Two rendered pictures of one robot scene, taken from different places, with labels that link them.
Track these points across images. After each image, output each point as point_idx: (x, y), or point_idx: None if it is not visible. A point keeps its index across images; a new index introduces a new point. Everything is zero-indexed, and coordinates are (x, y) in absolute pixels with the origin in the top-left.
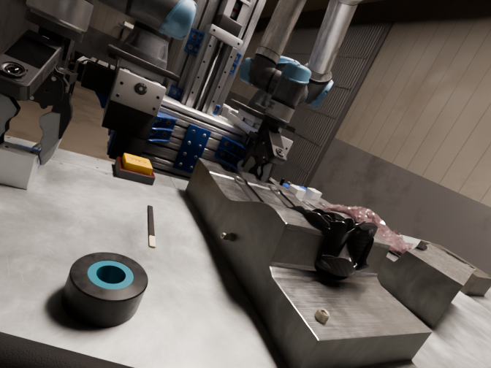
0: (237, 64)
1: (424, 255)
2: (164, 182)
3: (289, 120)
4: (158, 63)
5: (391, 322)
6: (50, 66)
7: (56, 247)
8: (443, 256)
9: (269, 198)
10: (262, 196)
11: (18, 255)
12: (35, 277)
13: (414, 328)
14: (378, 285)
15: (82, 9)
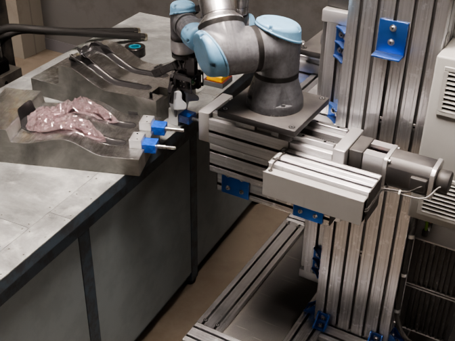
0: (341, 47)
1: (26, 97)
2: (206, 90)
3: (170, 49)
4: (320, 41)
5: (51, 70)
6: (198, 7)
7: (161, 54)
8: (0, 116)
9: (137, 78)
10: (141, 76)
11: (161, 50)
12: (151, 50)
13: (40, 74)
14: (56, 82)
15: None
